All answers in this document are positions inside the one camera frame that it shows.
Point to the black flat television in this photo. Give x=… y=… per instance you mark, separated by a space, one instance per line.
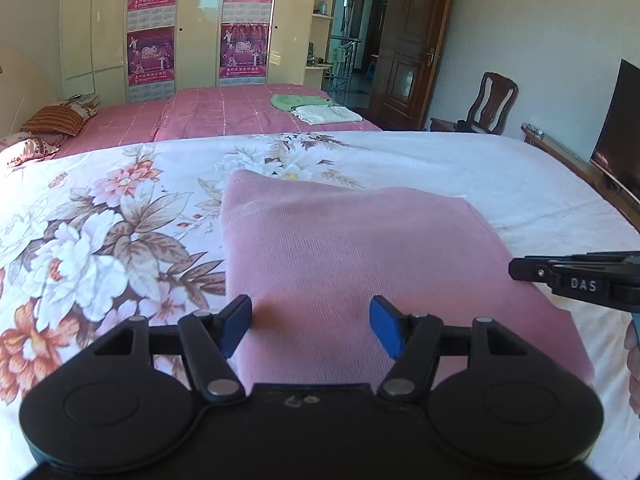
x=617 y=151

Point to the pink knit sweater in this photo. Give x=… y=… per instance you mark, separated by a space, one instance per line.
x=312 y=256

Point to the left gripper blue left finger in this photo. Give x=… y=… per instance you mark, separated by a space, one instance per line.
x=208 y=342

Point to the right lower purple poster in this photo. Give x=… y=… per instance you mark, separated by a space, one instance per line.
x=244 y=49

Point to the wooden tv cabinet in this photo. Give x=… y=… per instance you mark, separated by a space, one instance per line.
x=606 y=186

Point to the left lower purple poster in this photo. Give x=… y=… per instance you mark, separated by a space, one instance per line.
x=151 y=64

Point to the orange striped pillow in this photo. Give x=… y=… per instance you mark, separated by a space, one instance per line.
x=56 y=119

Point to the cream yellow wardrobe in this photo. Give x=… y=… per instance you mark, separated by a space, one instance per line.
x=93 y=45

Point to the green folded cloth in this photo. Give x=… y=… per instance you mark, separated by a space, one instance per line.
x=288 y=102

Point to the dark wooden chair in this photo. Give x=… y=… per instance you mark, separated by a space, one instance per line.
x=489 y=111

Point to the white floral bed quilt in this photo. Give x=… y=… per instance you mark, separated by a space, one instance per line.
x=90 y=240

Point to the white folded cloth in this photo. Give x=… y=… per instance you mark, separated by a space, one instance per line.
x=317 y=115

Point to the beige wooden headboard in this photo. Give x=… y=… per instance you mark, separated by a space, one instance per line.
x=24 y=90

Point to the dark brown wooden door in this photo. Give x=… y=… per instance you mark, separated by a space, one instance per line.
x=410 y=49

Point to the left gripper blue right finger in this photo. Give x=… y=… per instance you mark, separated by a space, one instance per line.
x=412 y=342

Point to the floral red white pillow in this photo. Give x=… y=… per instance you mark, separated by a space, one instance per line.
x=21 y=147

